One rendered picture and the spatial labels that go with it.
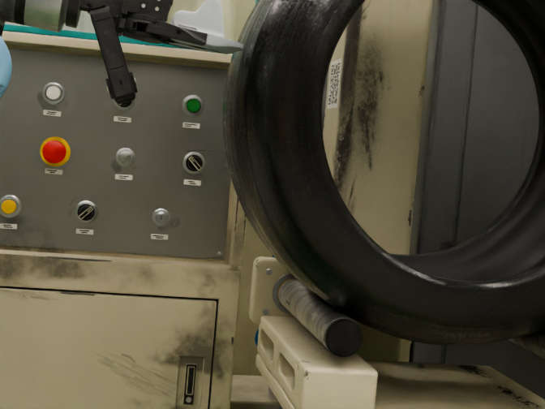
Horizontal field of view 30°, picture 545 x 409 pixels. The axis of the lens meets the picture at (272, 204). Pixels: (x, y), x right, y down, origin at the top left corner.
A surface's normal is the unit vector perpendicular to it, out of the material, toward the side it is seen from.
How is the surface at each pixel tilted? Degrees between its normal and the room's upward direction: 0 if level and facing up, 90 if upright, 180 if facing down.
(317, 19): 85
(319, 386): 90
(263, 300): 90
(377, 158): 90
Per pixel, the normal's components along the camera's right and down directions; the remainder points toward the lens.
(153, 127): 0.15, 0.07
